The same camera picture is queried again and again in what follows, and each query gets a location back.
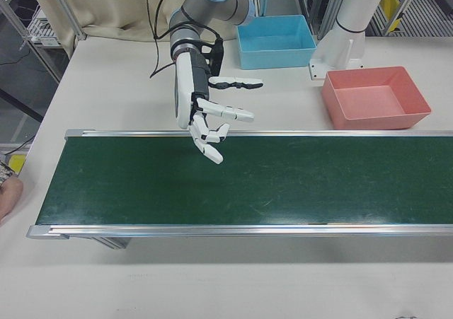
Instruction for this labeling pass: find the white wire rack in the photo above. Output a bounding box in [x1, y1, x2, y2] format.
[27, 7, 59, 46]

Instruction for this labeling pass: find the beige curtain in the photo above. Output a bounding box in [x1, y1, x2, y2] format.
[25, 0, 263, 43]

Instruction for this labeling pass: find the aluminium workcell frame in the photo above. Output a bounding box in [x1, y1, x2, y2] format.
[0, 0, 87, 157]
[293, 0, 453, 39]

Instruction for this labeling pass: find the person in black shirt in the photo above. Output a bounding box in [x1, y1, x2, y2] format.
[0, 177, 25, 225]

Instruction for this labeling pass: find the white pedestal column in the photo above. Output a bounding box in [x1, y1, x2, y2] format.
[308, 0, 393, 82]

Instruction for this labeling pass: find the black ribbed grille panel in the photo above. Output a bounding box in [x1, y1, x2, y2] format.
[367, 0, 453, 37]

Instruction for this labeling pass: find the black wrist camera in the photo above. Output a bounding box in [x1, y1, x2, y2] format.
[202, 39, 225, 76]

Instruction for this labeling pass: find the pink plastic box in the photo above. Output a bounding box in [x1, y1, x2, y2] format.
[321, 66, 432, 131]

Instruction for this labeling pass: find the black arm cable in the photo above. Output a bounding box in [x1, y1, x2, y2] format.
[148, 0, 220, 79]

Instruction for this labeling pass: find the green conveyor belt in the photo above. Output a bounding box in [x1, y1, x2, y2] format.
[27, 127, 453, 251]

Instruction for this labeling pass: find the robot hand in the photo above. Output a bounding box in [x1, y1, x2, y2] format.
[172, 49, 265, 166]

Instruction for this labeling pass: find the light blue plastic box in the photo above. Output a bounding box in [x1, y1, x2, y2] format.
[236, 14, 318, 71]

